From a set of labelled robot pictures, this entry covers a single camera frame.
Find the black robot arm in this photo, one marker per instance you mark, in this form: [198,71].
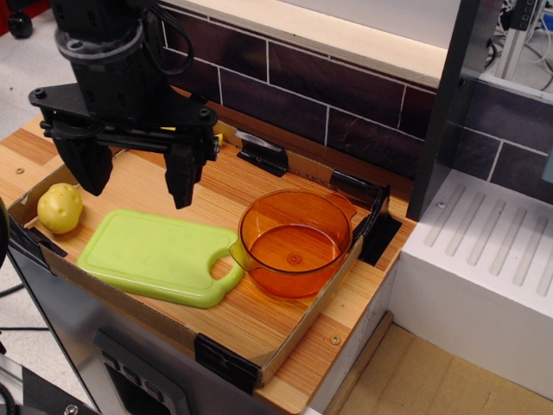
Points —
[113,17]

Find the green plastic cutting board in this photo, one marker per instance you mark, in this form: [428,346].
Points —
[161,258]

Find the black caster wheel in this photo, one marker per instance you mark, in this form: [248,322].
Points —
[20,25]

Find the orange transparent plastic pot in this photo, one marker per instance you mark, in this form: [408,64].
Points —
[291,242]

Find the white dish drainer sink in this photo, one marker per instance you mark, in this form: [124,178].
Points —
[475,279]

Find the silver toy oven front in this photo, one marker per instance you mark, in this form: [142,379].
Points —
[117,347]

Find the yellow toy banana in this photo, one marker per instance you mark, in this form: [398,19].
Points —
[219,139]

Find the yellow-green toy potato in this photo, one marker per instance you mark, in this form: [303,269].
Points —
[59,208]

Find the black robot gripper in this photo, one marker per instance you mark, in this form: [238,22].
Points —
[121,97]

